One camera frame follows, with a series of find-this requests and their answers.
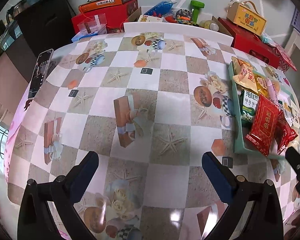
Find green white biscuit packet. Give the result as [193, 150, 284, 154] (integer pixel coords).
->
[239, 89, 259, 128]

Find black smartphone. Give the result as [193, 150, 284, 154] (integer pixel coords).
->
[28, 49, 54, 100]

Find white cardboard toy box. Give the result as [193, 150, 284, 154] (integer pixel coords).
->
[138, 15, 163, 22]

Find purple swiss roll packet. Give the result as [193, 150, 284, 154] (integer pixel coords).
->
[266, 78, 279, 106]

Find orange yellow snack packet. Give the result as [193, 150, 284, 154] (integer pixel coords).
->
[231, 56, 258, 93]

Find large red gift box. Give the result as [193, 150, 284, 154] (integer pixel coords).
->
[218, 17, 280, 68]

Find flat red snack packet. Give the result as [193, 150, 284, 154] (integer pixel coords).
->
[245, 95, 280, 157]

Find checkered printed tablecloth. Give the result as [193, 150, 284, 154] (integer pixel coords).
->
[3, 31, 300, 240]

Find red box at back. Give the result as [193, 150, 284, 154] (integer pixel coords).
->
[71, 0, 139, 33]

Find blue bead bag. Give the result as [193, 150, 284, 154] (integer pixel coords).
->
[144, 0, 177, 17]

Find green rimmed white tray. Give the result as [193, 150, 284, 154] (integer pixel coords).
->
[228, 61, 300, 160]

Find green dumbbell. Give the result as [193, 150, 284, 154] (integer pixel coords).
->
[190, 0, 205, 23]

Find clear plastic box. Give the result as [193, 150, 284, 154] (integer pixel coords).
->
[78, 14, 107, 35]

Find white green small snack packet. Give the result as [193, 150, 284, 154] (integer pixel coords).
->
[279, 100, 300, 129]

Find yellow soft bread packet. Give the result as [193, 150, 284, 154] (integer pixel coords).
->
[254, 73, 268, 98]

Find orange long box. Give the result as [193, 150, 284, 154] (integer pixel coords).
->
[78, 0, 131, 13]

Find shiny red snack packet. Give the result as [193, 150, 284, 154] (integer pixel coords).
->
[274, 111, 298, 155]

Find yellow cardboard handle box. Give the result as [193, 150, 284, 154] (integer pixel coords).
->
[226, 0, 267, 36]

